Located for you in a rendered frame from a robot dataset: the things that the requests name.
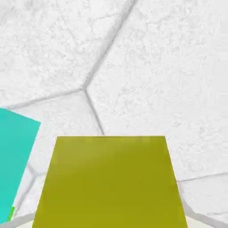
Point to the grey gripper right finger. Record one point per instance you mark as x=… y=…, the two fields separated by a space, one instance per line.
x=195 y=224

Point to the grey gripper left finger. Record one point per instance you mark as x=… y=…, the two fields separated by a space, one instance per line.
x=26 y=225

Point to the small olive yellow cube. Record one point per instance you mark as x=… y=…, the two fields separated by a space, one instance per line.
x=110 y=187

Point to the small green cube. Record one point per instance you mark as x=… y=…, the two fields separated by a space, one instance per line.
x=11 y=214

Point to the large turquoise box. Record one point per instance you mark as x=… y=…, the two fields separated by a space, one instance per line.
x=16 y=156

